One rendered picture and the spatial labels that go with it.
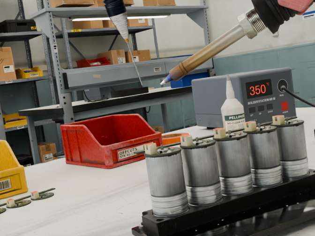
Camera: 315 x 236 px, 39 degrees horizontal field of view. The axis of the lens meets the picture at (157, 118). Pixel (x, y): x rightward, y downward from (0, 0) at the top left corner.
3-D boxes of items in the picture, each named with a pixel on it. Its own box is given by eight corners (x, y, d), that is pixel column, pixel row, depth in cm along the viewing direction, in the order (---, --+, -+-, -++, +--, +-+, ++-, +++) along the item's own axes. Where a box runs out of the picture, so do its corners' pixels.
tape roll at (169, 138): (147, 147, 72) (146, 140, 72) (163, 140, 77) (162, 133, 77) (181, 145, 69) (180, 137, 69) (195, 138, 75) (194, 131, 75)
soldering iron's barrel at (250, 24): (175, 87, 28) (266, 27, 25) (162, 66, 28) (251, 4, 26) (181, 86, 29) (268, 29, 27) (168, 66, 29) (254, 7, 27)
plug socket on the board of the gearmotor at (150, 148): (161, 152, 29) (159, 142, 29) (149, 155, 29) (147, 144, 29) (155, 151, 30) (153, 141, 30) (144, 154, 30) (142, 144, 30)
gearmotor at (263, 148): (290, 192, 34) (283, 125, 33) (266, 200, 32) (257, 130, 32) (268, 187, 36) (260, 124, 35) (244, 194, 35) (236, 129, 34)
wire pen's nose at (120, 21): (113, 42, 26) (104, 18, 25) (123, 36, 27) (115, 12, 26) (128, 40, 25) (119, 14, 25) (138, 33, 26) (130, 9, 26)
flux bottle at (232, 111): (236, 142, 65) (227, 74, 64) (220, 141, 68) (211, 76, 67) (251, 137, 67) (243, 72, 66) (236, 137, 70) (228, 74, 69)
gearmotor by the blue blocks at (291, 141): (317, 183, 35) (310, 118, 34) (294, 191, 34) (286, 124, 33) (294, 179, 37) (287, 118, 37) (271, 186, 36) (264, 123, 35)
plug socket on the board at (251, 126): (259, 129, 33) (258, 121, 33) (250, 131, 33) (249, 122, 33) (252, 129, 34) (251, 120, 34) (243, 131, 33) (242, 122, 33)
